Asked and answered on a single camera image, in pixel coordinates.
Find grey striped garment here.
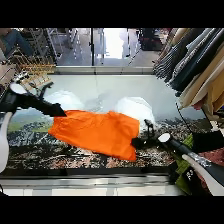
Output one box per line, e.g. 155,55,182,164
152,27,204,84

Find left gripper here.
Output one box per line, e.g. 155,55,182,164
40,100,68,118

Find red garment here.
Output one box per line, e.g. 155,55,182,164
199,147,224,169

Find orange garment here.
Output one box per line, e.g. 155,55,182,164
47,109,141,163

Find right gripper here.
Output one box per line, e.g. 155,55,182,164
131,136,160,151

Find black hanging garment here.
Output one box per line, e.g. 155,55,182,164
169,29,224,98

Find beige garment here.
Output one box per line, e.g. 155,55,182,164
179,49,224,110

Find green garment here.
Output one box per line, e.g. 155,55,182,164
172,133,202,196

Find yellow garment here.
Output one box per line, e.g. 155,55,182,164
205,75,224,116

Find person's legs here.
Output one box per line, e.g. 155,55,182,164
0,28,35,58

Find silver frame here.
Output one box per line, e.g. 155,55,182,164
0,174,184,197

